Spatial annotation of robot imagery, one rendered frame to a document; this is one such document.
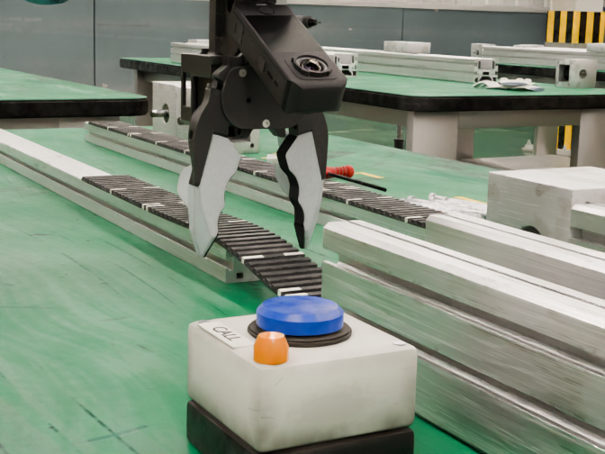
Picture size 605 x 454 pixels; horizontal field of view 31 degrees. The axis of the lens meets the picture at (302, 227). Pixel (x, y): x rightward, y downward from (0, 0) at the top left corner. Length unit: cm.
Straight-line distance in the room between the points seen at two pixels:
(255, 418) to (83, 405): 15
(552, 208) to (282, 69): 21
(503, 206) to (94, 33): 1138
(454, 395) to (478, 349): 3
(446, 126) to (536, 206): 248
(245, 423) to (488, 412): 12
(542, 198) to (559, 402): 31
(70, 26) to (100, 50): 41
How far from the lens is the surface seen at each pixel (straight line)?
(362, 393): 48
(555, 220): 76
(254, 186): 124
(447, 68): 396
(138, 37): 1229
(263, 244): 83
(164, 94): 177
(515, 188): 79
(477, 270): 53
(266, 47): 76
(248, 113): 80
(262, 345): 46
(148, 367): 65
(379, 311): 59
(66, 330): 72
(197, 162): 79
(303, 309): 49
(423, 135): 321
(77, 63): 1207
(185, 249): 91
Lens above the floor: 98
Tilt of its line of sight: 11 degrees down
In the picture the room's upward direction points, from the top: 2 degrees clockwise
